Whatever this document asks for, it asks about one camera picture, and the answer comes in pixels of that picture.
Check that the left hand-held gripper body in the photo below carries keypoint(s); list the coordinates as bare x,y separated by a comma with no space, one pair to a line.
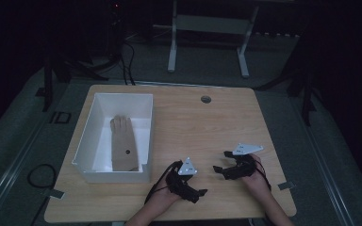
179,182

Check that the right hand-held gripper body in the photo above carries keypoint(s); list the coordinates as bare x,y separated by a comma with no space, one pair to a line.
243,168

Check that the beige glove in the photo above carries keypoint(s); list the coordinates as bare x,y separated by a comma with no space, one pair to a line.
124,147

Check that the white plastic box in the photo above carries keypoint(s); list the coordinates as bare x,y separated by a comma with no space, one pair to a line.
100,157

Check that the person's left hand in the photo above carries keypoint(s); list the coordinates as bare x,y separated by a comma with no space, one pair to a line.
165,197

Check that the person's right hand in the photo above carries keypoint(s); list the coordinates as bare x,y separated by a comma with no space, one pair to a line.
259,182

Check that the grey tape strip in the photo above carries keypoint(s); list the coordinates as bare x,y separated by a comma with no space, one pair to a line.
286,185
56,194

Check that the dark equipment with red light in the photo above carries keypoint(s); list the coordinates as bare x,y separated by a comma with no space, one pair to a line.
116,28

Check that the silver floor rail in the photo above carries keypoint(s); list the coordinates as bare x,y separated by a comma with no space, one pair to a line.
9,179
323,163

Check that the white metal table frame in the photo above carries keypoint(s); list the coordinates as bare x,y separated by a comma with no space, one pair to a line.
212,24

